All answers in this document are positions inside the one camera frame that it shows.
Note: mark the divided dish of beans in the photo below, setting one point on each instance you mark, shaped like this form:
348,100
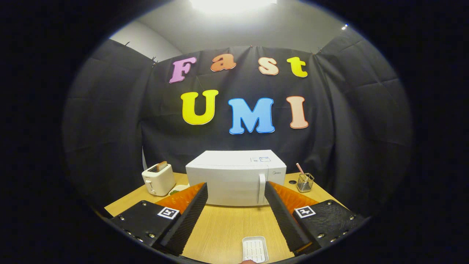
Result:
177,190

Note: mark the ceiling light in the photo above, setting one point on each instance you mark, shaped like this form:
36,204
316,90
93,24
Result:
232,5

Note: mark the white rectangular tray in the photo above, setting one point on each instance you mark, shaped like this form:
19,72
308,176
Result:
255,249

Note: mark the toast slice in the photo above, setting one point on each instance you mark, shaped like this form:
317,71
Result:
162,166

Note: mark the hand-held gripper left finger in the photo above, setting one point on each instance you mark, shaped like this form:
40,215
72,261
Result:
187,223

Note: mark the white microwave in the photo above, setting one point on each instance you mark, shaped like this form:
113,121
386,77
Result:
234,161

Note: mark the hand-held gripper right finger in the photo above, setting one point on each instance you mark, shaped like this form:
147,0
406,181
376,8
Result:
285,220

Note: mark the white microwave door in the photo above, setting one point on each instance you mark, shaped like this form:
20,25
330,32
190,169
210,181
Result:
227,187

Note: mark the pink striped straw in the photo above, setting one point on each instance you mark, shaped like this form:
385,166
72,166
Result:
299,168

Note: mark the white toaster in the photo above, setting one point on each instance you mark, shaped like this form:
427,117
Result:
159,181

